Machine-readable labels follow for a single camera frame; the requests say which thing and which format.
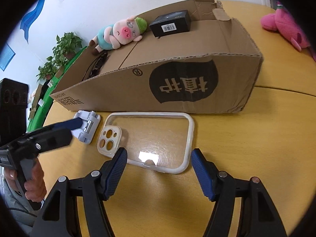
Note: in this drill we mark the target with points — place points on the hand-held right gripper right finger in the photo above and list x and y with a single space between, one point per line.
202 175

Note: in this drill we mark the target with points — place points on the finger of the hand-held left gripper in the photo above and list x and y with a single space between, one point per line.
74 123

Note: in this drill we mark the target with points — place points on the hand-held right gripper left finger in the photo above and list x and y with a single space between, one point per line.
116 175

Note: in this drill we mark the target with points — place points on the white folding phone stand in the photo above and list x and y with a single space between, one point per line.
90 128

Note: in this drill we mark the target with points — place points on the clear phone case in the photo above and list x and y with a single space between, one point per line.
153 138

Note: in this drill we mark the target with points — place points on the cardboard box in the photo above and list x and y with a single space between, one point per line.
222 84

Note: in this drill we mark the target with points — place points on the pig plush toy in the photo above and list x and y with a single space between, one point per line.
118 33

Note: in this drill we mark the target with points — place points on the black box with white label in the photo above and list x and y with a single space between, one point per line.
170 26

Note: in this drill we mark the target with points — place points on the wooden desktop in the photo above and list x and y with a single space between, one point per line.
160 202

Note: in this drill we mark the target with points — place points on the person's left hand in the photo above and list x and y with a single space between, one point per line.
37 190

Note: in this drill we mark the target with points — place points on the cardboard scrap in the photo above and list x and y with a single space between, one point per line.
35 101

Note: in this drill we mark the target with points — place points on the potted green plant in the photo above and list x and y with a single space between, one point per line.
68 44
48 70

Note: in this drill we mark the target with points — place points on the black sunglasses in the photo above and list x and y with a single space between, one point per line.
98 63

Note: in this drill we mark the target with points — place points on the grey clothing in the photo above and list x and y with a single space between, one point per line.
14 202

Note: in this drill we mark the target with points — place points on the pink plush toy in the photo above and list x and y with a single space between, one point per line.
286 24

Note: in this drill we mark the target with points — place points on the blue wall paper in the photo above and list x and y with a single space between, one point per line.
6 56

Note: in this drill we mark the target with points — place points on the blue wave wall decoration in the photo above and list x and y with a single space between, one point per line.
32 16

